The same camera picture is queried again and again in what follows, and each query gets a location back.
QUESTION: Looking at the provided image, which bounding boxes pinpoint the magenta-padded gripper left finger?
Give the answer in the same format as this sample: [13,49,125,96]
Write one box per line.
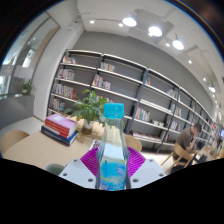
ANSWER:
[59,146,101,190]

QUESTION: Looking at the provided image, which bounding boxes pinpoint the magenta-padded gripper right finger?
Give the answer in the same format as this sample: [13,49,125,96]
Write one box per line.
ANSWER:
[125,146,168,190]

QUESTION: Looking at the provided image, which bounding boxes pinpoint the clear blue-capped water bottle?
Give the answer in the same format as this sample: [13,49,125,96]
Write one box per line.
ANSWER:
[95,102,132,192]

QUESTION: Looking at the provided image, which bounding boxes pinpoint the light wooden chair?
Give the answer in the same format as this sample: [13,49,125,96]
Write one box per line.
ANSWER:
[124,134,143,153]
[0,129,30,155]

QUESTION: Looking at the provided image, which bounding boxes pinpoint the dark blue thick book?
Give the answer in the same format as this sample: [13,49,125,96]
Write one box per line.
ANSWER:
[40,125,79,147]

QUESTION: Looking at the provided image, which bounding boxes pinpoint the red hardcover book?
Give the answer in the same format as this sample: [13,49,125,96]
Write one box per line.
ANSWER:
[44,119,77,135]
[43,123,76,139]

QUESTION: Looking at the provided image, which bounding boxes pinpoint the person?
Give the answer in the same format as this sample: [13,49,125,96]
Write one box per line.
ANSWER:
[172,122,203,164]

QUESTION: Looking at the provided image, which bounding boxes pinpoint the purple-covered book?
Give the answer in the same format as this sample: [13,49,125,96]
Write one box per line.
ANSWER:
[44,113,78,130]

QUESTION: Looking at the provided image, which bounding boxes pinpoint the green potted plant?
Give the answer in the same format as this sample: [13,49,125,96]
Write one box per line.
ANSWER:
[63,89,109,136]

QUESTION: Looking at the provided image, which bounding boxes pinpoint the grey shelf unit with books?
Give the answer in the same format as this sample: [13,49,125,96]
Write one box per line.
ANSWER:
[46,49,224,155]

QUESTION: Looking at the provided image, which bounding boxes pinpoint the small leafy background plant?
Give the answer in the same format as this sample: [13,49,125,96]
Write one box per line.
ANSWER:
[18,79,36,96]

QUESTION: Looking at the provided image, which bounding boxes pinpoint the round ceiling lights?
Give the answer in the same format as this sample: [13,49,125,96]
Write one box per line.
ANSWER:
[88,16,218,94]

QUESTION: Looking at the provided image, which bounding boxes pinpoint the wooden frame chair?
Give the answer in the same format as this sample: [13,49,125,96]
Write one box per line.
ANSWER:
[160,143,192,174]

